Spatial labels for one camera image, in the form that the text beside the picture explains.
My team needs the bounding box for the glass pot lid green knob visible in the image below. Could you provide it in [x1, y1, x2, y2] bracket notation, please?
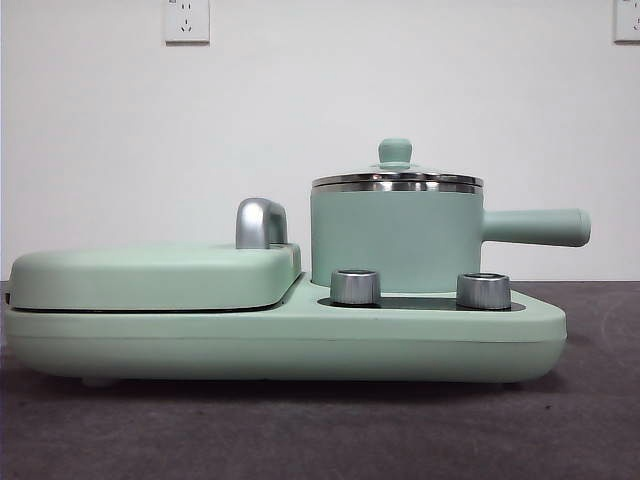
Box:
[312, 138, 485, 194]

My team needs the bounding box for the silver control knob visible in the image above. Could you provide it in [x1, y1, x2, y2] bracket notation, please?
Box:
[330, 268, 381, 306]
[455, 272, 512, 310]

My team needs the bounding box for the green breakfast machine base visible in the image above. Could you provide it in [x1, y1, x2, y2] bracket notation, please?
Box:
[4, 272, 569, 389]

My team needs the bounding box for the silver griddle lid handle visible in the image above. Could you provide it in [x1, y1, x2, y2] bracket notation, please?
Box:
[235, 197, 289, 250]

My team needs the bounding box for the green pot with handle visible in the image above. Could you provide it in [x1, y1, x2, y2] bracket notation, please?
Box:
[309, 180, 593, 296]

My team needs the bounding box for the white wall socket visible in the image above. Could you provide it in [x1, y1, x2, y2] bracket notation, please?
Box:
[164, 0, 211, 46]
[613, 0, 640, 44]

